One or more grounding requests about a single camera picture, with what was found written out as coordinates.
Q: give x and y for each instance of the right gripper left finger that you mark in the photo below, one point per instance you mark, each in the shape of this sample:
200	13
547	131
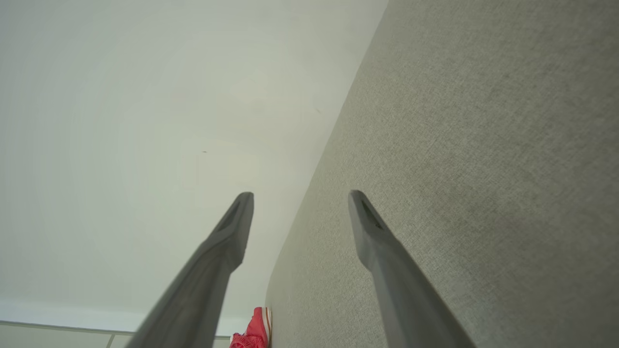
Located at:
203	280

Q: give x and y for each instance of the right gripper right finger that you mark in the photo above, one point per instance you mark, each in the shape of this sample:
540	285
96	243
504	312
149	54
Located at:
401	290

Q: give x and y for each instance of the red basketball jersey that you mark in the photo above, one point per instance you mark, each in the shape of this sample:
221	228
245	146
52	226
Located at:
252	333

